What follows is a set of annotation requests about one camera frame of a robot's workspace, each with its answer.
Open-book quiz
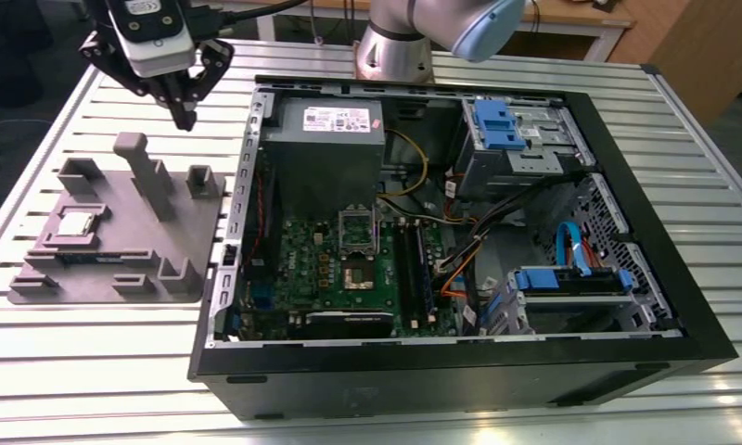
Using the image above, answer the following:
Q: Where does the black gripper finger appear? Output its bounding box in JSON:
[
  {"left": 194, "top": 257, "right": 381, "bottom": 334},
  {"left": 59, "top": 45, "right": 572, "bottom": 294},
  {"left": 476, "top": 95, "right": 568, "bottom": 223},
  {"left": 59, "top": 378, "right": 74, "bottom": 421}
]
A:
[
  {"left": 78, "top": 30, "right": 191, "bottom": 131},
  {"left": 182, "top": 39, "right": 235, "bottom": 132}
]

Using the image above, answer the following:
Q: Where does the silver CPU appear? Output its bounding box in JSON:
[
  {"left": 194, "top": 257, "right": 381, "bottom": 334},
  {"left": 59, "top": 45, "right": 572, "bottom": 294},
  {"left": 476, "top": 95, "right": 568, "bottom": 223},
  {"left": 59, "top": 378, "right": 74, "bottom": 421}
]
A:
[{"left": 55, "top": 210, "right": 98, "bottom": 237}]

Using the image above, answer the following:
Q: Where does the metal locking lever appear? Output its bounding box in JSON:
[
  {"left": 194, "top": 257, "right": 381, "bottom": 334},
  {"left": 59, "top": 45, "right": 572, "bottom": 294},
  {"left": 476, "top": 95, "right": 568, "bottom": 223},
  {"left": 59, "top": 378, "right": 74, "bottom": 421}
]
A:
[{"left": 377, "top": 198, "right": 389, "bottom": 263}]

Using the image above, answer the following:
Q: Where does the CPU socket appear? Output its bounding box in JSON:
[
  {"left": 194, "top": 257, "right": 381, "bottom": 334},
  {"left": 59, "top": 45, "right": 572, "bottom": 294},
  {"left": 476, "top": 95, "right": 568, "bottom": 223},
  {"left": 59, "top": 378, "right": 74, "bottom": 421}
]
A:
[{"left": 338, "top": 258, "right": 385, "bottom": 294}]

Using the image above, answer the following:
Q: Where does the grey power supply unit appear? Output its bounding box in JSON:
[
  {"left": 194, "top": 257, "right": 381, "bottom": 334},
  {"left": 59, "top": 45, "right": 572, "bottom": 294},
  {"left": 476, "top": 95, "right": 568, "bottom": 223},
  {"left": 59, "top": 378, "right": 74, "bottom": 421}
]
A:
[{"left": 262, "top": 97, "right": 389, "bottom": 210}]

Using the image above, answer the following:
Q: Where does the grey parts rack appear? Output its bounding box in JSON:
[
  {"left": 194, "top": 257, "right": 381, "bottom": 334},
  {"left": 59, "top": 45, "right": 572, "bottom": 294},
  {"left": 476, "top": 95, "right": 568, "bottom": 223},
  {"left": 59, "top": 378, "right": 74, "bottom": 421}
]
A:
[{"left": 7, "top": 132, "right": 230, "bottom": 306}]

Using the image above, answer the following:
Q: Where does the green motherboard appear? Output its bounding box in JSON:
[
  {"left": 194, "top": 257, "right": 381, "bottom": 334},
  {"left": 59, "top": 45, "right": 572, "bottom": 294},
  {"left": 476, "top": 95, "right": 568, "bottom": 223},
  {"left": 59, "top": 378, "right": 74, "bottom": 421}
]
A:
[{"left": 234, "top": 203, "right": 465, "bottom": 342}]

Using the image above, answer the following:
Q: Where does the blue plastic drive latch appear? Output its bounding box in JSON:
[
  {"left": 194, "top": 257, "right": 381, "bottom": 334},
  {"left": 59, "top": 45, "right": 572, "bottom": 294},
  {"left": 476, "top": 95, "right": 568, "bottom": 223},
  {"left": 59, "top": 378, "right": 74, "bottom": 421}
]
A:
[{"left": 473, "top": 99, "right": 529, "bottom": 152}]

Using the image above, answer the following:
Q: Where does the blue board connector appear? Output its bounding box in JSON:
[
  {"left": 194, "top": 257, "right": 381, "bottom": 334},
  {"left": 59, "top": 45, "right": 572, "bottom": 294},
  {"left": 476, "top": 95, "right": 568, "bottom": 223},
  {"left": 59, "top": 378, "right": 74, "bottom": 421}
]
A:
[{"left": 251, "top": 283, "right": 275, "bottom": 311}]

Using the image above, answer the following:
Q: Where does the black RAM slot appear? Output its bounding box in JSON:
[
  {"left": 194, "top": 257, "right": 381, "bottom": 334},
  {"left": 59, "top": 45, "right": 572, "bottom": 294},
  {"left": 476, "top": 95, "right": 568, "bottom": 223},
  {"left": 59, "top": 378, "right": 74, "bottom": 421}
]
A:
[
  {"left": 405, "top": 222, "right": 428, "bottom": 325},
  {"left": 397, "top": 220, "right": 419, "bottom": 326}
]

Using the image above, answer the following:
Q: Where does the metal drive cage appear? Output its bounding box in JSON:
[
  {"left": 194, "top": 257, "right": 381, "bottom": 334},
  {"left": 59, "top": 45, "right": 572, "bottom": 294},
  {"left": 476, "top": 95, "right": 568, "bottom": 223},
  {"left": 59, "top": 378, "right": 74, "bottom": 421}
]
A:
[{"left": 456, "top": 96, "right": 600, "bottom": 200}]

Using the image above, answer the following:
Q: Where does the black graphics card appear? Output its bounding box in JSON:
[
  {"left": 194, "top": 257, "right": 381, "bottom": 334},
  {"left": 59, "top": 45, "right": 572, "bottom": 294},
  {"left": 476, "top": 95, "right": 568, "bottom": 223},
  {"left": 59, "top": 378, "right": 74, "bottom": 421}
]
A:
[{"left": 287, "top": 309, "right": 397, "bottom": 339}]

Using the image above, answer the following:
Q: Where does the hard disk in blue carrier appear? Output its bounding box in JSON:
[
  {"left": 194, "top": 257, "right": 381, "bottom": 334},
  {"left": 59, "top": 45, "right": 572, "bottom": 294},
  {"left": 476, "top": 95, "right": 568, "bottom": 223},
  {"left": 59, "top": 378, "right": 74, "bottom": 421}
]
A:
[{"left": 510, "top": 266, "right": 636, "bottom": 298}]

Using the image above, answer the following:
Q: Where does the black PC case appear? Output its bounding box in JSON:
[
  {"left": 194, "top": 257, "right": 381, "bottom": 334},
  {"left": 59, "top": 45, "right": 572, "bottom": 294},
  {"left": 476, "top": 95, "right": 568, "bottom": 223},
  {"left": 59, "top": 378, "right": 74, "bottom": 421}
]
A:
[{"left": 187, "top": 73, "right": 741, "bottom": 422}]

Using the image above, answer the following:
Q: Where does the metal disk bay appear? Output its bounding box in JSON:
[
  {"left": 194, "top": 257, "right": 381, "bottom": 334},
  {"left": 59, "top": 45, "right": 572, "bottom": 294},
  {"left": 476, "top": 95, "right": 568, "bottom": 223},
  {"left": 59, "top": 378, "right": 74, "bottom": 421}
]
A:
[{"left": 480, "top": 266, "right": 683, "bottom": 337}]

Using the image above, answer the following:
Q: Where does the wooden cabinet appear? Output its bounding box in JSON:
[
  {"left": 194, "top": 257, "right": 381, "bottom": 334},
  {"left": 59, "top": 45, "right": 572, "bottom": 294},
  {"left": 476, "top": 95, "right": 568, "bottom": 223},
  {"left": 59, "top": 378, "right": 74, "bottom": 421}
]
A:
[{"left": 612, "top": 0, "right": 742, "bottom": 126}]

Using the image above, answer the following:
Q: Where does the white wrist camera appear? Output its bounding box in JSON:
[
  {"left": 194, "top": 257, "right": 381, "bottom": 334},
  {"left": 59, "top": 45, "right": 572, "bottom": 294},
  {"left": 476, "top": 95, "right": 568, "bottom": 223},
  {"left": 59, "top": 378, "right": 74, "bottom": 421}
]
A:
[{"left": 108, "top": 0, "right": 198, "bottom": 79}]

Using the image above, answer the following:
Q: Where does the thick black camera cable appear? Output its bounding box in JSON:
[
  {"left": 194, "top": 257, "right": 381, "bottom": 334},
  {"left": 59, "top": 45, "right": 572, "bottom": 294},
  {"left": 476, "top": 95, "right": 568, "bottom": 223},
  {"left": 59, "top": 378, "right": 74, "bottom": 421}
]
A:
[{"left": 188, "top": 0, "right": 314, "bottom": 41}]

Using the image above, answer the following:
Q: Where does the red twisted wire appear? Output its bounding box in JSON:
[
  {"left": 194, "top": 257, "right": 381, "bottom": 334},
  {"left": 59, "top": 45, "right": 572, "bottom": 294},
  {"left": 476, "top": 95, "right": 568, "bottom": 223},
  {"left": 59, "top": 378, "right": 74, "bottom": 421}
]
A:
[{"left": 253, "top": 173, "right": 271, "bottom": 261}]

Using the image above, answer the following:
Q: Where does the yellow wire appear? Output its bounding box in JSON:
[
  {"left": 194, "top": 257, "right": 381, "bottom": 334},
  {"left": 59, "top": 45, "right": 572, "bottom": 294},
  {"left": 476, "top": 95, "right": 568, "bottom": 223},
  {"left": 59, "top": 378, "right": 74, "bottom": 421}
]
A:
[{"left": 379, "top": 128, "right": 432, "bottom": 199}]

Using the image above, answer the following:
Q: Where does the black cable bundle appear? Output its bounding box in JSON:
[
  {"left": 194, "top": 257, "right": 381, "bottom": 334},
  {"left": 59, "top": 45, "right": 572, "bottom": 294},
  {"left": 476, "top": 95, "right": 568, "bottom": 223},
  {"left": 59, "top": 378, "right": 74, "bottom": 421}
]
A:
[{"left": 466, "top": 173, "right": 589, "bottom": 240}]

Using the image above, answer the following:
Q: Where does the orange wire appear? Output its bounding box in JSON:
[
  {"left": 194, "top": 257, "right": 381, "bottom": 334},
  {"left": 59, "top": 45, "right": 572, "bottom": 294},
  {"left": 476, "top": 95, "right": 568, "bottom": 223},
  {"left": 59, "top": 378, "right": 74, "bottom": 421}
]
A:
[{"left": 437, "top": 249, "right": 480, "bottom": 299}]

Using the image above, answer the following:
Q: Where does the blue flat wire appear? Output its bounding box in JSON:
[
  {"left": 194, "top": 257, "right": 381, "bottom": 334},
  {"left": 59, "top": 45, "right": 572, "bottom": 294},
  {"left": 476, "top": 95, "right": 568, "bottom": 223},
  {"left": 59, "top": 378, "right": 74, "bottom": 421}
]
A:
[{"left": 554, "top": 220, "right": 601, "bottom": 278}]

